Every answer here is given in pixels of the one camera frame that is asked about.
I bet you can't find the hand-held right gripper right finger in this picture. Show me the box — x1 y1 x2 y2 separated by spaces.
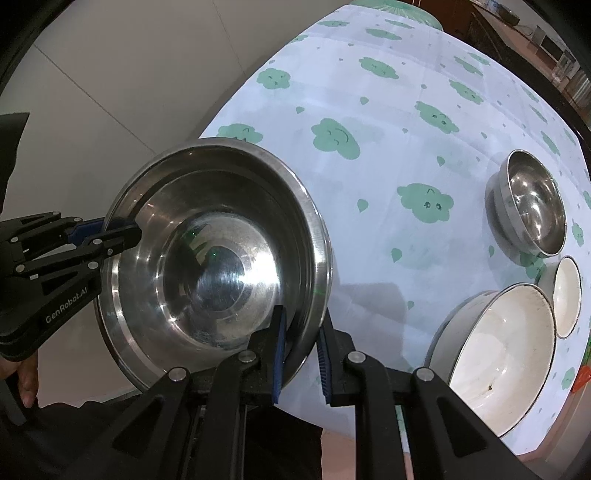
318 311 541 480

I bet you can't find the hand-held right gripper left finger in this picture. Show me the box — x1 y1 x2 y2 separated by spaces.
62 305 289 480

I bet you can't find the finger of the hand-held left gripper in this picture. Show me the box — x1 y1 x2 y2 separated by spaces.
14 224 144 283
0 211 114 254

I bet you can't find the large white enamel bowl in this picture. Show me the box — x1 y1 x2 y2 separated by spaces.
427 283 558 439

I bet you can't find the small white enamel bowl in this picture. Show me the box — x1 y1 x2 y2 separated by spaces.
538 256 583 340

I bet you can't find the small steel bowl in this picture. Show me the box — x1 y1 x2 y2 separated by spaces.
485 148 568 258

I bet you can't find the person's left hand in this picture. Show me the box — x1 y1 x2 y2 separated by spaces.
0 357 41 409

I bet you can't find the green cloud print tablecloth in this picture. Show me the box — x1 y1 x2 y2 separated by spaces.
196 2 591 457

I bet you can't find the dark wooden table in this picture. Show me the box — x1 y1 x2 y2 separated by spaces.
462 0 591 153

